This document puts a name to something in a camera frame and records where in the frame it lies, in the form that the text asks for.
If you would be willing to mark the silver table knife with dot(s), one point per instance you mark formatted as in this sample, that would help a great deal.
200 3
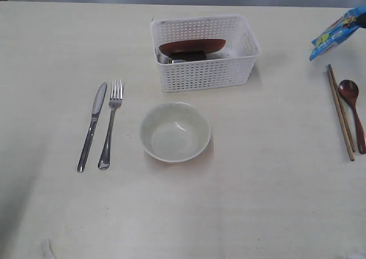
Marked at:
95 113

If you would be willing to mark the dark red wooden spoon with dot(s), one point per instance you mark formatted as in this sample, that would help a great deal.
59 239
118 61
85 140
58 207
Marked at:
349 91

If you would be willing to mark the brown round plate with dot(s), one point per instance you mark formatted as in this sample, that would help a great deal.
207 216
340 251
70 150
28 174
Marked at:
206 45

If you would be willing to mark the white perforated plastic basket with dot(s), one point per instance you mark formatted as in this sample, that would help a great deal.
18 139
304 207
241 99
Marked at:
229 66

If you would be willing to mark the blue chips bag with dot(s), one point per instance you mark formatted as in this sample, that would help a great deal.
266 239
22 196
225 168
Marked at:
338 32

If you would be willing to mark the silver fork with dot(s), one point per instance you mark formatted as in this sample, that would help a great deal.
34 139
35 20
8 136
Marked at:
115 101

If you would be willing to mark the white speckled ceramic bowl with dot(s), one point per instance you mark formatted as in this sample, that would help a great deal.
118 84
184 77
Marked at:
174 132

